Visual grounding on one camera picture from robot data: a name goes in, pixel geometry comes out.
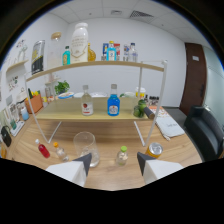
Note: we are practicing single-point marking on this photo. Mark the small teal bottle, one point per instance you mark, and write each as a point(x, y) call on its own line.
point(66, 57)

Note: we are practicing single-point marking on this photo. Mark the clear bottle red label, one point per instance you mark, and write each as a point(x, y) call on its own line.
point(87, 106)

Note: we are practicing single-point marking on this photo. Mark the large white bottle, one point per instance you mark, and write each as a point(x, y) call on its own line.
point(79, 43)

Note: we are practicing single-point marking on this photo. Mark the white tray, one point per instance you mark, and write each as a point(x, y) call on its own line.
point(18, 129)

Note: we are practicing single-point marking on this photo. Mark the small red syrup bottle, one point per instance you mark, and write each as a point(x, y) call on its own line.
point(44, 151)

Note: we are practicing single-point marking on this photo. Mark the small blue printed box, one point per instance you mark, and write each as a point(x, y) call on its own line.
point(105, 51)

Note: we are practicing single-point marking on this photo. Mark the tall glass jar cork lid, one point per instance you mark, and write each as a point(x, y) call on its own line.
point(55, 53)

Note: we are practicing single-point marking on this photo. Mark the brown door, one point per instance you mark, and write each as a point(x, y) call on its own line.
point(194, 80)

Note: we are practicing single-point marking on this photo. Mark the blue rimmed plate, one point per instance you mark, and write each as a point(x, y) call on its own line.
point(66, 95)

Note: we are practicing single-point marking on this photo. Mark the green potted plant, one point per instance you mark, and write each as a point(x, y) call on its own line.
point(62, 87)

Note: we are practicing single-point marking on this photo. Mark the round amber bottle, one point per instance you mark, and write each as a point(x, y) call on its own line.
point(91, 54)

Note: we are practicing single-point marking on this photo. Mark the white frame wooden shelf rack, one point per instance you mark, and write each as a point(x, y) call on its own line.
point(66, 108)

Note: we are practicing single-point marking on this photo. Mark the wooden wall shelf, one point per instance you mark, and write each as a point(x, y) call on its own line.
point(17, 65)

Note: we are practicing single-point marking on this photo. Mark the small blue bottle white label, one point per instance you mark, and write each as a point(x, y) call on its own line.
point(111, 53)

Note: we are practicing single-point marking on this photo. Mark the black armchair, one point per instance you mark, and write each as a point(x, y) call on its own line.
point(205, 133)

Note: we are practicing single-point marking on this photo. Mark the orange white paper sheet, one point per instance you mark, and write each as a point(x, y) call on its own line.
point(161, 111)

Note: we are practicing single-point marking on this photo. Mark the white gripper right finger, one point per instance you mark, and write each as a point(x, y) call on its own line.
point(156, 168)

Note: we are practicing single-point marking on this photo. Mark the white mug green print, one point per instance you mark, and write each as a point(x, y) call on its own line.
point(128, 95)

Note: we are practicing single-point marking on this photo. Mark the clear glass tumbler with ice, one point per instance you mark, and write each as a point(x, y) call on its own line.
point(85, 146)

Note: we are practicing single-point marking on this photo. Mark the blue liquid bottle silver cap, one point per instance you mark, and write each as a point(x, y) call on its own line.
point(113, 106)

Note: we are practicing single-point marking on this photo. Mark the wall photo collage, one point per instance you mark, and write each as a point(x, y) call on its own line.
point(12, 83)

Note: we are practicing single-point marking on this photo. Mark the white figure on wall shelf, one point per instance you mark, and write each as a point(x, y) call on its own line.
point(22, 50)

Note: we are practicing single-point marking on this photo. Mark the small clear bottle blue cap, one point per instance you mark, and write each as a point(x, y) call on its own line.
point(133, 54)

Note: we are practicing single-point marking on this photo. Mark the green cup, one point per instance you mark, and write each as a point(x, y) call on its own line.
point(13, 124)

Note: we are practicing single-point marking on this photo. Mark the black kettle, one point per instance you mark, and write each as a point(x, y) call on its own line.
point(6, 136)

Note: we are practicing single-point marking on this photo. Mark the yellow cup white lid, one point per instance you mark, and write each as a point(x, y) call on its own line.
point(140, 93)

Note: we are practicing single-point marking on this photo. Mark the white plate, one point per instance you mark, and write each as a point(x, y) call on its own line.
point(99, 94)

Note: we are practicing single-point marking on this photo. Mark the lime jar with cork lid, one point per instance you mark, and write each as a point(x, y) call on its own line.
point(140, 108)

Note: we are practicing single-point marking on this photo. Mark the light blue cylinder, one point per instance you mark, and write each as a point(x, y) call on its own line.
point(25, 114)

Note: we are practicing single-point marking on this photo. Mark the orange storage basket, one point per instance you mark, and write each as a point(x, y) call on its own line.
point(34, 104)

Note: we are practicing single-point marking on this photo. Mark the ceiling air vent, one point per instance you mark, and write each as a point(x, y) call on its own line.
point(141, 14)

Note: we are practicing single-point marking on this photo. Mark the yellow drink can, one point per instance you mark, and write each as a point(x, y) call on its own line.
point(154, 150)

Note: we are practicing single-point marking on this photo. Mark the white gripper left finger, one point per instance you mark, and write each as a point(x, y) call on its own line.
point(68, 170)

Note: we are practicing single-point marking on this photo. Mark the clear bottle green cap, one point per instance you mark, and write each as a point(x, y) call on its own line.
point(122, 158)

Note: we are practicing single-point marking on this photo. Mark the black silver foil bag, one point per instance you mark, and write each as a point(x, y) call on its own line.
point(37, 58)

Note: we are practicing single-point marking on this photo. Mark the white bowl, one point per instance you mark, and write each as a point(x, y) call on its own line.
point(78, 95)

